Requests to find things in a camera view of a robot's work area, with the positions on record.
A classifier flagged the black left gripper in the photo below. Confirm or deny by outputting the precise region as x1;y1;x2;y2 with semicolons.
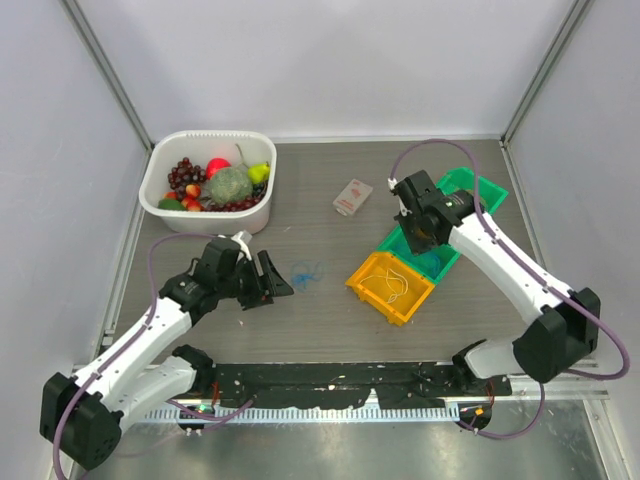
217;250;292;310

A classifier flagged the blue cable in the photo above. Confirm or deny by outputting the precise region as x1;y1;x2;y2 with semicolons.
414;252;446;275
289;260;325;294

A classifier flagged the white cable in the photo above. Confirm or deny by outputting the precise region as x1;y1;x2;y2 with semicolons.
360;267;410;305

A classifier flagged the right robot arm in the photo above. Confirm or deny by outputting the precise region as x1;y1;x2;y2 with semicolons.
387;171;600;395

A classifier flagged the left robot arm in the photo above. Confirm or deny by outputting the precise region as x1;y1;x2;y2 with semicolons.
39;231;294;479

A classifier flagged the near green plastic bin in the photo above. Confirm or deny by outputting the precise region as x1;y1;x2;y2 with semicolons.
377;226;460;285

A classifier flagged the green plastic bin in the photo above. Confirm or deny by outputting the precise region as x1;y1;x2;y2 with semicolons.
377;226;460;285
436;167;508;214

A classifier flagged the far green plastic bin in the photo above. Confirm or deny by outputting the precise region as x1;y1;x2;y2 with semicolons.
436;167;508;214

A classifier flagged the yellow plastic bin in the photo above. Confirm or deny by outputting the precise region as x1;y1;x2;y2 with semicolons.
345;251;435;327

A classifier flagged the grey card box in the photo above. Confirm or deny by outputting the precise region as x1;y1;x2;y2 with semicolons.
332;179;373;217

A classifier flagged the green melon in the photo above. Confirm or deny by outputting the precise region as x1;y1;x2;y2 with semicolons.
207;167;253;205

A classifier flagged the green pear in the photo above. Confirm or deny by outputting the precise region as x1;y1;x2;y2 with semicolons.
247;163;271;185

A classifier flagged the strawberry pile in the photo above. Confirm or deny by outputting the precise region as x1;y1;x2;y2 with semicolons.
162;185;204;212

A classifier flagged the red apple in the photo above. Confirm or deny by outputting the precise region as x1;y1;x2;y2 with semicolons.
205;157;231;179

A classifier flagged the green lime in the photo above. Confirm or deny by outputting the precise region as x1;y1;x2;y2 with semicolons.
157;198;186;211

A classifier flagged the dark red grape bunch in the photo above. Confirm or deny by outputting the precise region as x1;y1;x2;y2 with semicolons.
167;157;207;191

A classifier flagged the white fruit basket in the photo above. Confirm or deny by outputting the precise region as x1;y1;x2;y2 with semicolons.
138;130;277;234

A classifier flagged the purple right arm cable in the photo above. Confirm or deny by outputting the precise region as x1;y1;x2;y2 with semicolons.
387;138;631;441

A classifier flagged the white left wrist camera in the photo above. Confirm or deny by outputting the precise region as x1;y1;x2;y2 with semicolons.
229;230;253;261

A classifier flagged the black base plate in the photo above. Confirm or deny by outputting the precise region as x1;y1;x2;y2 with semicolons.
209;362;512;410

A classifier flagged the white slotted cable duct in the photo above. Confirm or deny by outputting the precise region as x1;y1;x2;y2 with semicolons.
139;403;460;425

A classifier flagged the aluminium frame post right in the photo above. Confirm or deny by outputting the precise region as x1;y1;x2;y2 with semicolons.
500;0;594;148

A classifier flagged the aluminium frame post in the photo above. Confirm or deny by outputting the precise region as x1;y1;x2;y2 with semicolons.
500;0;594;148
59;0;155;153

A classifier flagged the aluminium frame post left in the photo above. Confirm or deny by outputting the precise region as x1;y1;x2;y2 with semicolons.
59;0;155;153

